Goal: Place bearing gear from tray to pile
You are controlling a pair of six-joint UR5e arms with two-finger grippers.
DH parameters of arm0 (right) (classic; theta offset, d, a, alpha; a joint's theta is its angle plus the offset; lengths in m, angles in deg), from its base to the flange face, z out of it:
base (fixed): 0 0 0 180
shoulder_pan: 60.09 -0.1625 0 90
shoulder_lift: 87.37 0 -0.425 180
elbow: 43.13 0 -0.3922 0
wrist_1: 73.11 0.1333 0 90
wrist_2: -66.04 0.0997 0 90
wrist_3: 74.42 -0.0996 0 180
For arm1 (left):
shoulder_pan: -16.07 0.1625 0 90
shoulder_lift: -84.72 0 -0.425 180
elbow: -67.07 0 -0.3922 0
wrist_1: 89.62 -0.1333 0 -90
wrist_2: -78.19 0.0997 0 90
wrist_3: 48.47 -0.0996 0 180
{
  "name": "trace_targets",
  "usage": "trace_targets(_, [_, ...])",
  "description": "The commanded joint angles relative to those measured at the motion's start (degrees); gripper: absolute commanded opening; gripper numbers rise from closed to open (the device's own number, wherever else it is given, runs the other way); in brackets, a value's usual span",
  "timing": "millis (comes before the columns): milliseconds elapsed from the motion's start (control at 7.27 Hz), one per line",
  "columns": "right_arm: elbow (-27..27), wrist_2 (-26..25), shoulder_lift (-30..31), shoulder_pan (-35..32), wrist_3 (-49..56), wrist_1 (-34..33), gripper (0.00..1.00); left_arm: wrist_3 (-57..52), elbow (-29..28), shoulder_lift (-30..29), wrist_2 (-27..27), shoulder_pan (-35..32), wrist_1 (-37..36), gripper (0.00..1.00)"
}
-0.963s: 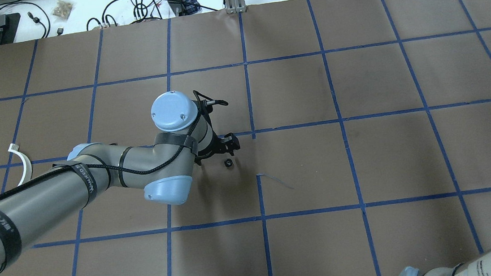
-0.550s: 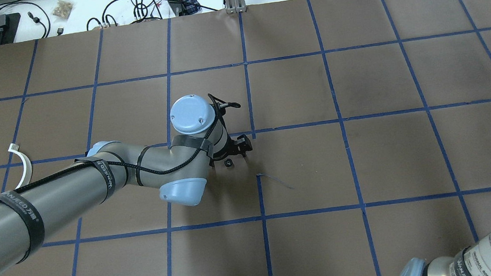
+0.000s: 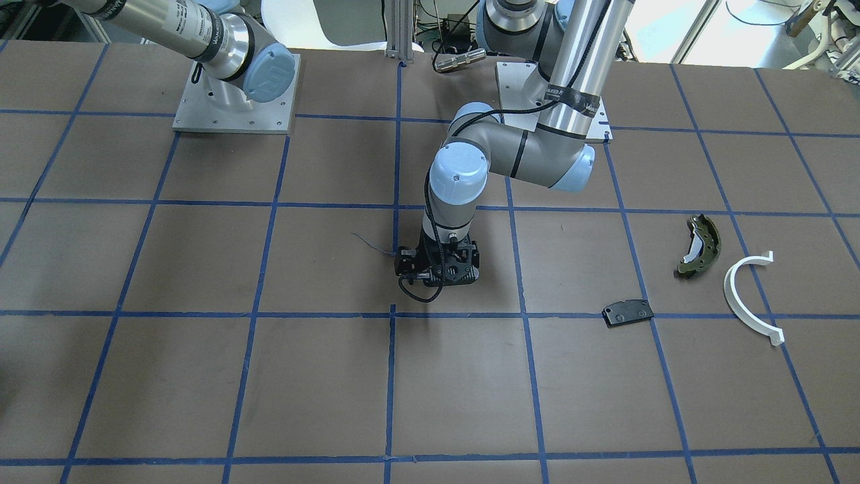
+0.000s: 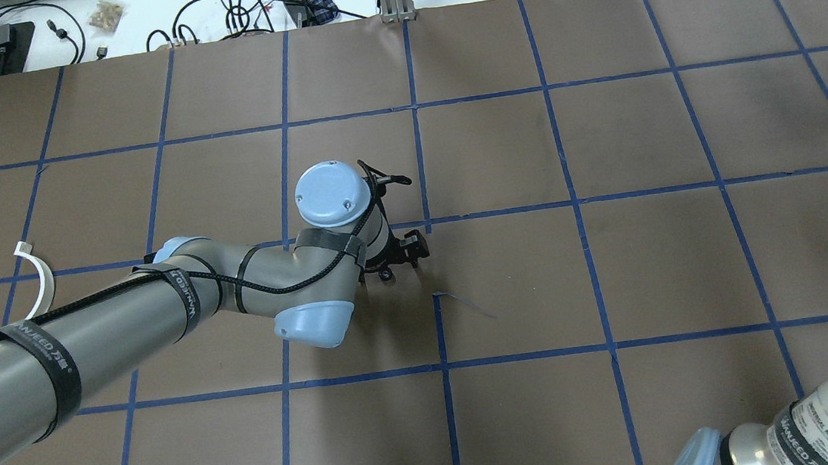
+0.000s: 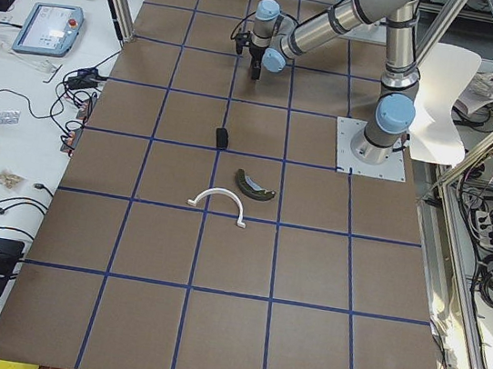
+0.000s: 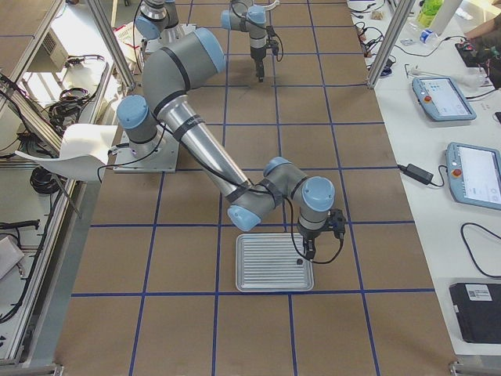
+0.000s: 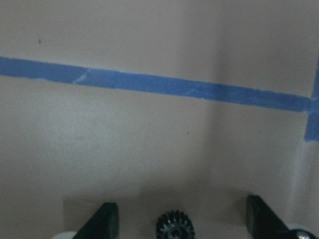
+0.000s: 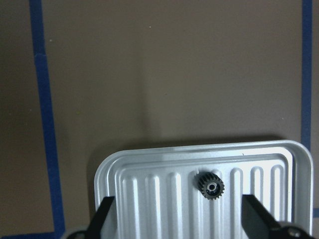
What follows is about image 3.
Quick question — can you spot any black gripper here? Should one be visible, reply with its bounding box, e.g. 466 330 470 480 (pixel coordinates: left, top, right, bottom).
395 233 480 284

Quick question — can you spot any black brake pad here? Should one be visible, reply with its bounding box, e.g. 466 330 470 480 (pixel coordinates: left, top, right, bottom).
601 299 654 328

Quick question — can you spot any green brake shoe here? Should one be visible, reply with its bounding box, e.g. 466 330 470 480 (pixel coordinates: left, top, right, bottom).
675 214 721 279

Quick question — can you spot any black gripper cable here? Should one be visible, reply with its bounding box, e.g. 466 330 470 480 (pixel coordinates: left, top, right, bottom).
398 168 447 305

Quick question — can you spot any aluminium frame post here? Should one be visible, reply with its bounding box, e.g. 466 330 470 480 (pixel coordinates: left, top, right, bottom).
383 0 414 65

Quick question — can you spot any white curved plastic bracket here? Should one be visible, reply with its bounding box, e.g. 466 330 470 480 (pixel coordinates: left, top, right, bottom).
723 250 785 347

